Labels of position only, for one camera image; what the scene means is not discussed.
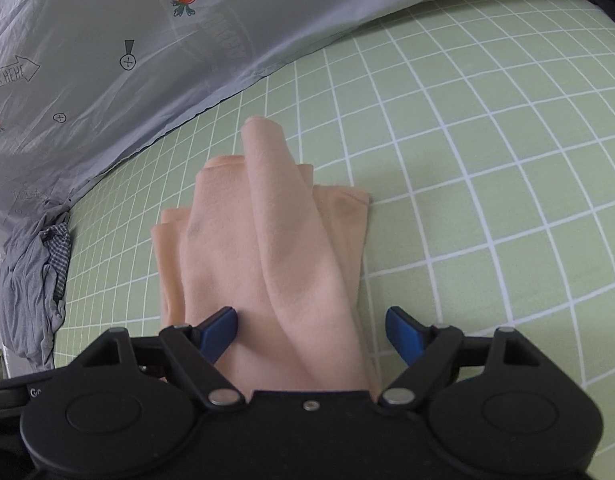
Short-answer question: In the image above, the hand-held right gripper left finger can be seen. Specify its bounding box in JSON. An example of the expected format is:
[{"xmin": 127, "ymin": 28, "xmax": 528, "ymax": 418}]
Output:
[{"xmin": 78, "ymin": 306, "xmax": 244, "ymax": 407}]

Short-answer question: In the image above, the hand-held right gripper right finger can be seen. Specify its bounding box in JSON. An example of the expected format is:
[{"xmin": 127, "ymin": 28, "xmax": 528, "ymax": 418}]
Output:
[{"xmin": 377, "ymin": 306, "xmax": 538, "ymax": 407}]

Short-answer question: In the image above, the peach long-sleeve shirt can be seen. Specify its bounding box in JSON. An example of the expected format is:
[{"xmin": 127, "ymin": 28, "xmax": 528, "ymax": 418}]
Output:
[{"xmin": 151, "ymin": 116, "xmax": 381, "ymax": 396}]

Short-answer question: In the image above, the light grey garment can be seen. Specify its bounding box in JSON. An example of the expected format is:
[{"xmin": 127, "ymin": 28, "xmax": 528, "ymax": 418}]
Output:
[{"xmin": 0, "ymin": 210, "xmax": 71, "ymax": 367}]

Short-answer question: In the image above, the checked cloth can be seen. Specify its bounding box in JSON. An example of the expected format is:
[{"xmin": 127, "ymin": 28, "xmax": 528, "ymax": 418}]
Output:
[{"xmin": 42, "ymin": 223, "xmax": 71, "ymax": 301}]

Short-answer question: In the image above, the green grid cutting mat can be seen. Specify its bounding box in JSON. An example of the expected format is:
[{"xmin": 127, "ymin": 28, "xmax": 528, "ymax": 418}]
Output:
[{"xmin": 52, "ymin": 0, "xmax": 615, "ymax": 411}]

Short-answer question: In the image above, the grey carrot-print cloth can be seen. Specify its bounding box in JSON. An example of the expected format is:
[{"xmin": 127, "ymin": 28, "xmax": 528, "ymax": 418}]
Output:
[{"xmin": 0, "ymin": 0, "xmax": 573, "ymax": 231}]

